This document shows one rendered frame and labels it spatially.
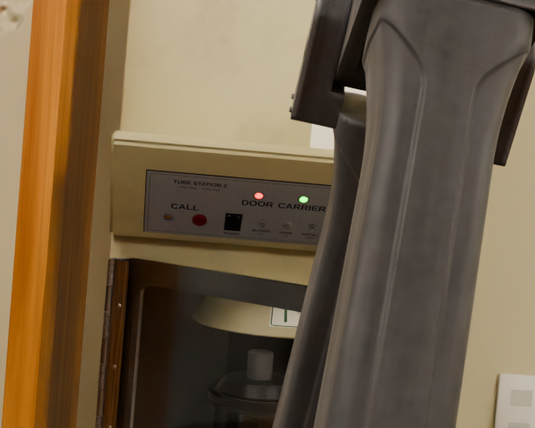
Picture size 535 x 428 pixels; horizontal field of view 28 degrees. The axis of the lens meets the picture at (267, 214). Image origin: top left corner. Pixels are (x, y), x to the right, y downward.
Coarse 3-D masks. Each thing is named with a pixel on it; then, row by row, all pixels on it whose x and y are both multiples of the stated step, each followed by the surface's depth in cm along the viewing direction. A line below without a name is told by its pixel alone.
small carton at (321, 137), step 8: (352, 88) 98; (312, 128) 99; (320, 128) 99; (328, 128) 99; (312, 136) 99; (320, 136) 99; (328, 136) 99; (312, 144) 99; (320, 144) 99; (328, 144) 99
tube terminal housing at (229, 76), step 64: (192, 0) 105; (256, 0) 105; (128, 64) 105; (192, 64) 105; (256, 64) 106; (128, 128) 105; (192, 128) 106; (256, 128) 106; (128, 256) 106; (192, 256) 106; (256, 256) 107
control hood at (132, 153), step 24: (120, 144) 94; (144, 144) 94; (168, 144) 94; (192, 144) 94; (216, 144) 94; (240, 144) 95; (264, 144) 95; (120, 168) 96; (144, 168) 96; (168, 168) 96; (192, 168) 96; (216, 168) 96; (240, 168) 96; (264, 168) 96; (288, 168) 96; (312, 168) 96; (120, 192) 99; (144, 192) 99; (120, 216) 101; (192, 240) 104; (216, 240) 104; (240, 240) 104
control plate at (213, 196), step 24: (168, 192) 98; (192, 192) 98; (216, 192) 98; (240, 192) 98; (264, 192) 98; (288, 192) 98; (312, 192) 98; (144, 216) 101; (192, 216) 101; (216, 216) 101; (264, 216) 101; (288, 216) 101; (312, 216) 101; (264, 240) 103; (288, 240) 103; (312, 240) 103
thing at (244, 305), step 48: (144, 288) 102; (192, 288) 99; (240, 288) 96; (288, 288) 93; (144, 336) 102; (192, 336) 99; (240, 336) 96; (288, 336) 93; (144, 384) 102; (192, 384) 99; (240, 384) 96
